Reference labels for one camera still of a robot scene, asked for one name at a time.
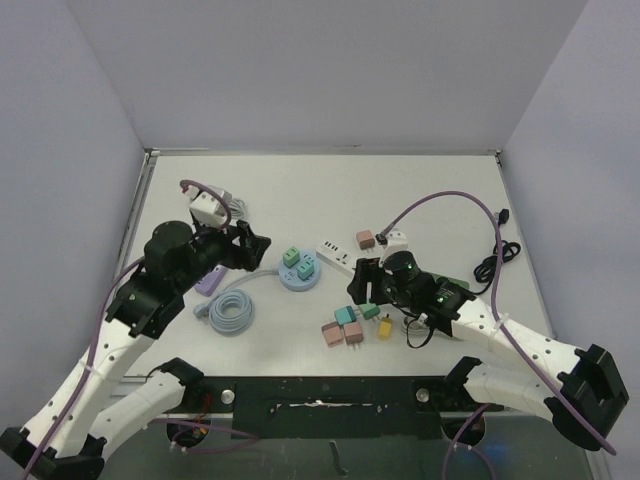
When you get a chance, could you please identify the purple cable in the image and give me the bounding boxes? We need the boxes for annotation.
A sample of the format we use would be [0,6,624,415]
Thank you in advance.
[22,178,261,476]
[382,190,619,480]

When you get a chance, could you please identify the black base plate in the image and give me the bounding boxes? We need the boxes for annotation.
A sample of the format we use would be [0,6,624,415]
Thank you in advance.
[149,375,501,441]

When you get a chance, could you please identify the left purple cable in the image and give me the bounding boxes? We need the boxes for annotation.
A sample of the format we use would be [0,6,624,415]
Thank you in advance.
[22,178,261,476]

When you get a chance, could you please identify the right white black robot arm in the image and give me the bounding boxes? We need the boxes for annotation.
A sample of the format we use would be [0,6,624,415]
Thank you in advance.
[347,251,629,451]

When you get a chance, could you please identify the teal plug adapter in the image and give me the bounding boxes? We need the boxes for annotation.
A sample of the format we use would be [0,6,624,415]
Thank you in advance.
[334,306,357,326]
[296,259,315,281]

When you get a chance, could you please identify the pink plug adapter left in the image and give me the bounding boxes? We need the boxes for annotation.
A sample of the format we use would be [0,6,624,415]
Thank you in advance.
[321,322,344,347]

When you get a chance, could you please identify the brown pink plug adapter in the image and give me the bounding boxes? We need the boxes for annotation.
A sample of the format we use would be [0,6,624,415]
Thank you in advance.
[355,230,376,252]

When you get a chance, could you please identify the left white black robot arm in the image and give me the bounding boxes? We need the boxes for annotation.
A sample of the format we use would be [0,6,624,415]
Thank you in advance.
[1,221,271,479]

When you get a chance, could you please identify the green power strip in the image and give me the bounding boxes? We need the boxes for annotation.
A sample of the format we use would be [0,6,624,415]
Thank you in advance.
[433,274,470,289]

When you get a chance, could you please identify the round blue power strip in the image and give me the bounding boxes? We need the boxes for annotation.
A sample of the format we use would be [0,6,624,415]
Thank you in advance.
[278,250,321,292]

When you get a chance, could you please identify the coiled blue power cable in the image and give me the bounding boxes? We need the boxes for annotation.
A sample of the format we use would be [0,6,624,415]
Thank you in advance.
[192,269,281,339]

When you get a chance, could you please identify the white bundled cable right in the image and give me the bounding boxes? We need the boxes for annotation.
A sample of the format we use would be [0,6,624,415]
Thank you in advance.
[399,314,434,340]

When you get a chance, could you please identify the yellow plug adapter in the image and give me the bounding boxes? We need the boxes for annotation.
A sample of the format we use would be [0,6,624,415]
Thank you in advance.
[377,315,393,341]

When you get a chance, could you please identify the white power strip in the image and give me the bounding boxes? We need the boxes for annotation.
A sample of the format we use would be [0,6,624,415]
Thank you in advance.
[316,240,356,276]

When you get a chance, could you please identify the black usb cable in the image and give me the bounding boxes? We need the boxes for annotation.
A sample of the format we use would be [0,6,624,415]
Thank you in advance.
[472,208,522,296]

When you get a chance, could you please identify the pink plug adapter right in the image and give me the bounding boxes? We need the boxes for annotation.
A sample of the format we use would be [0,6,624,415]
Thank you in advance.
[342,321,364,347]

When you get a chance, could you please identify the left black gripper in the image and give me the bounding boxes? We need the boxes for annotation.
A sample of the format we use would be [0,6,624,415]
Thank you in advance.
[177,215,270,291]

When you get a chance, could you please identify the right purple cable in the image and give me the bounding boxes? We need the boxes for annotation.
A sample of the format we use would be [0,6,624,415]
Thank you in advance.
[382,190,619,480]

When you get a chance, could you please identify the green plug adapter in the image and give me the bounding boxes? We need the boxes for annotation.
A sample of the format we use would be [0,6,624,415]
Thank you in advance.
[282,246,300,268]
[358,303,380,320]

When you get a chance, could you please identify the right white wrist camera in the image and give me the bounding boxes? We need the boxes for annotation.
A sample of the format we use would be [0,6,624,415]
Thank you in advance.
[376,228,409,266]

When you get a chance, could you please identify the purple power strip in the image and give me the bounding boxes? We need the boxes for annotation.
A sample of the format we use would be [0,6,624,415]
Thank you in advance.
[194,266,228,297]

